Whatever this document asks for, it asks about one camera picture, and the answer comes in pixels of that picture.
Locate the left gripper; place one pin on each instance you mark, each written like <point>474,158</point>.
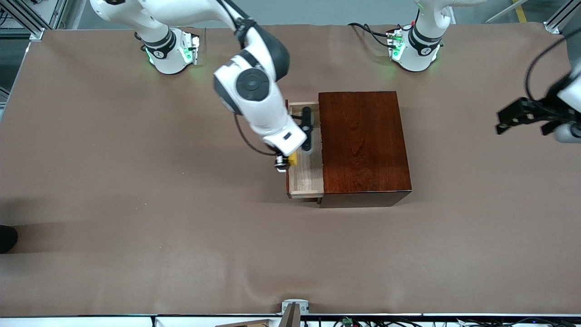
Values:
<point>546,110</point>

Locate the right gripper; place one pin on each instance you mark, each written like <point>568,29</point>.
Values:
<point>281,162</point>

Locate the yellow block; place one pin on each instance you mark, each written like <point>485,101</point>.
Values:
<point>293,159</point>

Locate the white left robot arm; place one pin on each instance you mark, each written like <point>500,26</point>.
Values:
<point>417,54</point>

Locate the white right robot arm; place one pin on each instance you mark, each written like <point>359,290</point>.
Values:
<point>254,86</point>

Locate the dark wooden drawer cabinet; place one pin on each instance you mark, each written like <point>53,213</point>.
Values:
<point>367,150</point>

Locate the brown table cover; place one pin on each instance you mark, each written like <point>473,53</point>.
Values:
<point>227,263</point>

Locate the tan wooden piece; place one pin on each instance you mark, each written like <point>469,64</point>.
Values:
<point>249,324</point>

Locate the black round object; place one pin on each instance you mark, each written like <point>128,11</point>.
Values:
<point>7,238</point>

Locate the aluminium frame profile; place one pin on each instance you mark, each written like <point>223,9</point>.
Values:
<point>554,25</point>
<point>38,32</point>

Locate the grey metal bracket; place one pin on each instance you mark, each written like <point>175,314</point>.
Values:
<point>295,303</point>

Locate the grey brown camera pole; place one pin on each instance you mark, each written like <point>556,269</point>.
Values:
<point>290,318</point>

